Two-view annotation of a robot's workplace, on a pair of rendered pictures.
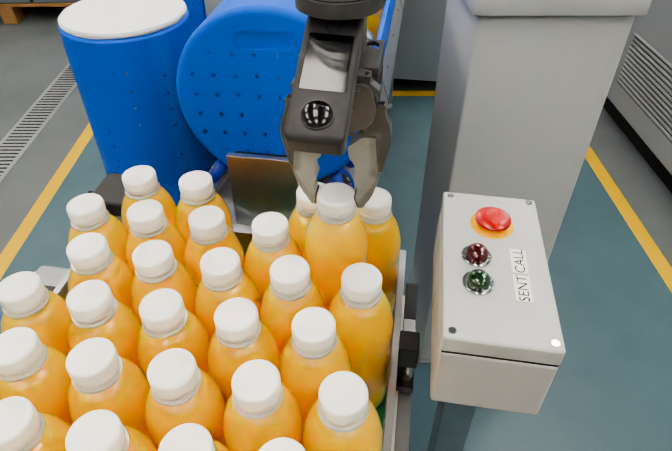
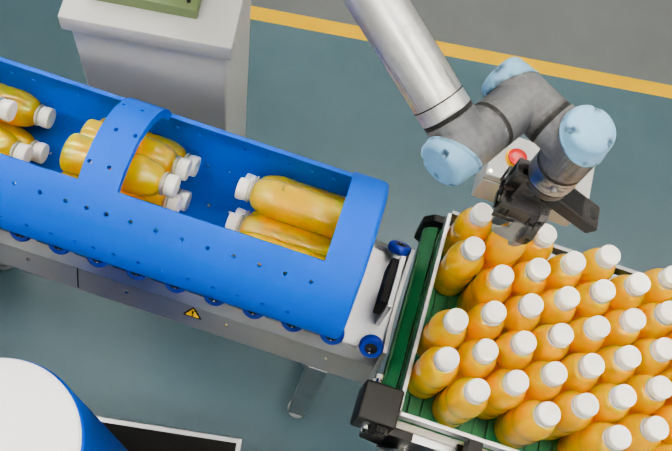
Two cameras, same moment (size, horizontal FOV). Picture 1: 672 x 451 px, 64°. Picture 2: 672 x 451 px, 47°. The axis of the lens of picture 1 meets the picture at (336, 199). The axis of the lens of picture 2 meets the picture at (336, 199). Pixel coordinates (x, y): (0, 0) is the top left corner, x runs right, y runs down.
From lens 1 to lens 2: 1.33 m
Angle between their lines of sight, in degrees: 58
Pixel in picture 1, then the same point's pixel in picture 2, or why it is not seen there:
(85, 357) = (595, 366)
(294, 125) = (594, 224)
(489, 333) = (586, 187)
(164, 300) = (561, 331)
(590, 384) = (277, 125)
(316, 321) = (574, 259)
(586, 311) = not seen: hidden behind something
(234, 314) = (570, 296)
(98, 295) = (557, 366)
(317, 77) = (578, 206)
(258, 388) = (609, 288)
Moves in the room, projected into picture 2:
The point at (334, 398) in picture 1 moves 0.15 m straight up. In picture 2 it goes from (613, 258) to (654, 226)
